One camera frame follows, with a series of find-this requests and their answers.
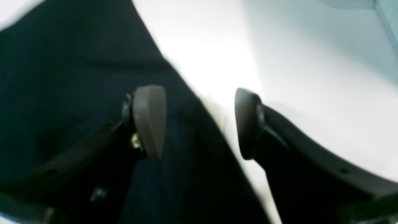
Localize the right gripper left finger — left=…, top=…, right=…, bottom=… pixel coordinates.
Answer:
left=1, top=85, right=167, bottom=224

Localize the white bin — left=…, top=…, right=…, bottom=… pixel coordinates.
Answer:
left=320, top=0, right=398, bottom=56

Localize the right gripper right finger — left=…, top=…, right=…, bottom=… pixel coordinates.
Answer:
left=234, top=88, right=397, bottom=224

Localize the black T-shirt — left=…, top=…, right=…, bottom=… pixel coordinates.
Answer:
left=1, top=0, right=269, bottom=224

